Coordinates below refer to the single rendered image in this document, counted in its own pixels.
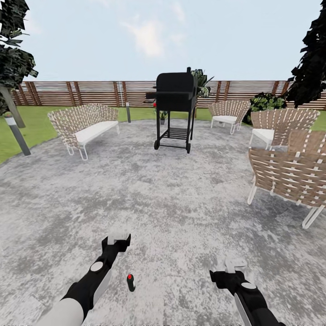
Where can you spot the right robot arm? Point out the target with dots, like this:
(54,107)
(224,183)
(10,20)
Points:
(249,300)

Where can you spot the tree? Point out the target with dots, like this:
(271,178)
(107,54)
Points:
(14,62)
(310,75)

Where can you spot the insectifuge atomizer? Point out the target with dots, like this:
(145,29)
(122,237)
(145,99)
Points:
(130,282)

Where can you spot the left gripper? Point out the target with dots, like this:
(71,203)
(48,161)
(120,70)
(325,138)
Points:
(119,246)

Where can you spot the charcoal grill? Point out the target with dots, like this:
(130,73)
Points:
(175,92)

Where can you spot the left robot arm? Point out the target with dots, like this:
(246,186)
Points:
(72,309)

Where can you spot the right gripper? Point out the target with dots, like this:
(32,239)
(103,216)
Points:
(223,279)

